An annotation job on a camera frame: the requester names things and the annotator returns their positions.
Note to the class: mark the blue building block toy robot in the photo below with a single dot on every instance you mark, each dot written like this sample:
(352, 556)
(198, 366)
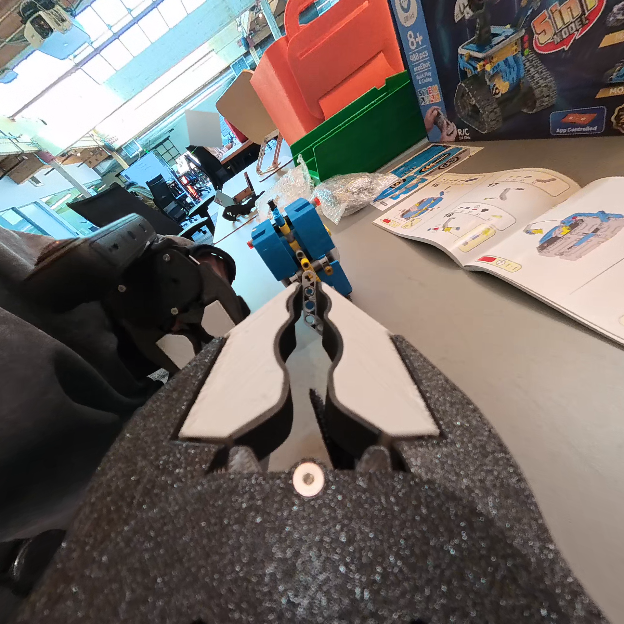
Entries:
(270, 243)

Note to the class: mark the clear plastic wrap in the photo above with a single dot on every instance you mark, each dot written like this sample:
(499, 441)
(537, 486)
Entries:
(290, 187)

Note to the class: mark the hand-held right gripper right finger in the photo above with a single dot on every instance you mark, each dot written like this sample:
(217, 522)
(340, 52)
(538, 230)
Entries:
(380, 385)

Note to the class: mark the open instruction booklet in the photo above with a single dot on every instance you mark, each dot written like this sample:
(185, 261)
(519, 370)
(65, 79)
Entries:
(536, 234)

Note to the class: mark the orange carrier box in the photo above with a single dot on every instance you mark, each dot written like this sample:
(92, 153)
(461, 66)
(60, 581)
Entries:
(331, 63)

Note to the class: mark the dark wooden stand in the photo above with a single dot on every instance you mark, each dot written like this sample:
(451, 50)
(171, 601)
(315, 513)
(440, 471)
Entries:
(239, 207)

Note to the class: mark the person's left hand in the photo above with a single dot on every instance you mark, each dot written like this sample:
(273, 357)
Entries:
(227, 273)

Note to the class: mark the dark blue robot kit box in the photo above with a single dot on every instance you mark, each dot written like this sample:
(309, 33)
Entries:
(536, 73)

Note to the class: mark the bubble wrap bag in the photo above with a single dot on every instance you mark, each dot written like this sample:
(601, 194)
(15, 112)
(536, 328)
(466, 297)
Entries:
(351, 192)

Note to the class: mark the ceiling heater unit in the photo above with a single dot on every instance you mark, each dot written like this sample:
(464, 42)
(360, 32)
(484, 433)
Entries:
(44, 24)

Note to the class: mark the green plastic bin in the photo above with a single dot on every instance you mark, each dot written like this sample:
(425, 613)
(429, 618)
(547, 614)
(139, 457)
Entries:
(360, 141)

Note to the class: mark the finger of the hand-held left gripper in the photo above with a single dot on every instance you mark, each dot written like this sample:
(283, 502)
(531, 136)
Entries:
(175, 352)
(219, 319)

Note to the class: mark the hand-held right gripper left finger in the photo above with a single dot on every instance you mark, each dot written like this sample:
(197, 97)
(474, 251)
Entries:
(239, 385)

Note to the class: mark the blue sticker sheet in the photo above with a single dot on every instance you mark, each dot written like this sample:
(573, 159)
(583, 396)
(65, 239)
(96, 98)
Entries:
(424, 168)

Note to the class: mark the grey perforated building beam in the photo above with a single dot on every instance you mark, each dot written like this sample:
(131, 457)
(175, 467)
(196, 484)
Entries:
(308, 300)

